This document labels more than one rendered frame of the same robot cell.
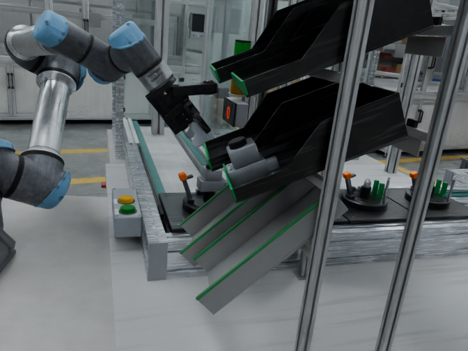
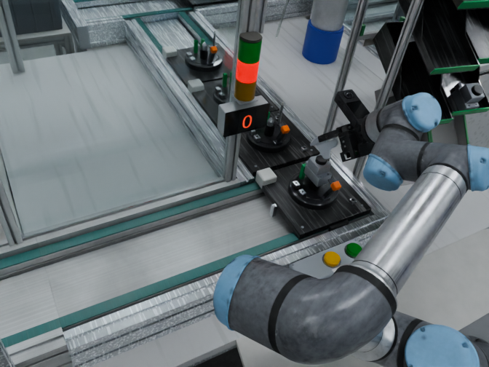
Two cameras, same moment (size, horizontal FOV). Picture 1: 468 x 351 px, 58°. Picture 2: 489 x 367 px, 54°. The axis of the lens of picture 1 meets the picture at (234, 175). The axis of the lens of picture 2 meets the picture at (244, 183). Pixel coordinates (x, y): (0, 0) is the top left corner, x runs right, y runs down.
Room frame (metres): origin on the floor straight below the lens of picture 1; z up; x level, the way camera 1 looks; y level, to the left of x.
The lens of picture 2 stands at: (1.51, 0.96, 1.90)
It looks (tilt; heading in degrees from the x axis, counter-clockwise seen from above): 44 degrees down; 255
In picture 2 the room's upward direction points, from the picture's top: 8 degrees clockwise
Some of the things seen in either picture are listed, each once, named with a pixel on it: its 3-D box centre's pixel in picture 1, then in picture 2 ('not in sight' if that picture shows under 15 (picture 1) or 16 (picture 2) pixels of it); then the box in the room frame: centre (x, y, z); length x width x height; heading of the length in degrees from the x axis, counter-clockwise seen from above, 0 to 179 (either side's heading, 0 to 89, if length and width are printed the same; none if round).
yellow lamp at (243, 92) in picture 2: (239, 85); (245, 87); (1.30, 0.01, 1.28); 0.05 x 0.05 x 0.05
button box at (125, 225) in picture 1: (125, 210); (329, 266); (1.09, 0.29, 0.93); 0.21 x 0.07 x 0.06; 19
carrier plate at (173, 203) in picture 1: (207, 210); (311, 194); (1.08, 0.06, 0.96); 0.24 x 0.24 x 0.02; 19
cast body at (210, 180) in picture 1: (214, 176); (316, 166); (1.08, 0.05, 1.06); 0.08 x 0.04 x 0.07; 111
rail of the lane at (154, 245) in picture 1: (141, 191); (251, 277); (1.29, 0.30, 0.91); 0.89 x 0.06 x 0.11; 19
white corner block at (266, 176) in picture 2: not in sight; (265, 178); (1.20, 0.00, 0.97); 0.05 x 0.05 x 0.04; 19
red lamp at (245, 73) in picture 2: not in sight; (247, 68); (1.30, 0.01, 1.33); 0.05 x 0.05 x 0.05
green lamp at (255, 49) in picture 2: (242, 51); (249, 48); (1.30, 0.01, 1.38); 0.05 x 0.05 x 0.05
